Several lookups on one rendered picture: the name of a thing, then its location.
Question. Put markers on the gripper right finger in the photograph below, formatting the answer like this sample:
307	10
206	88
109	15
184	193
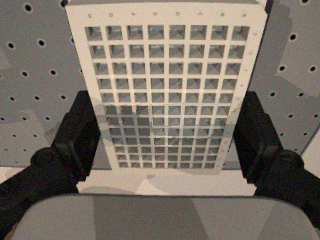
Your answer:
260	157

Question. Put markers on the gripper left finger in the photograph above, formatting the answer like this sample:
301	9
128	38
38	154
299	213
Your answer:
53	170

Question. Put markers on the white well plate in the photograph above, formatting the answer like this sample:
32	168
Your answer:
153	117

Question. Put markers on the grey flat base plate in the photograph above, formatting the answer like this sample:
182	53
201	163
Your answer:
40	75

